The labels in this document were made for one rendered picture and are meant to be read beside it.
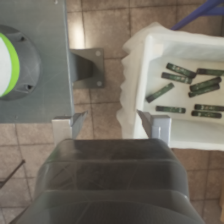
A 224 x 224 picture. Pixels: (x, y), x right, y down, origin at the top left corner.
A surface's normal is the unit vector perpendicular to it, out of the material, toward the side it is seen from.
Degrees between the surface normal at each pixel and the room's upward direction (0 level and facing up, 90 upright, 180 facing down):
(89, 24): 0
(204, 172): 0
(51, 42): 0
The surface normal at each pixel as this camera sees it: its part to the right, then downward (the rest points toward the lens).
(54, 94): -0.01, 0.25
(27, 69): 0.96, 0.21
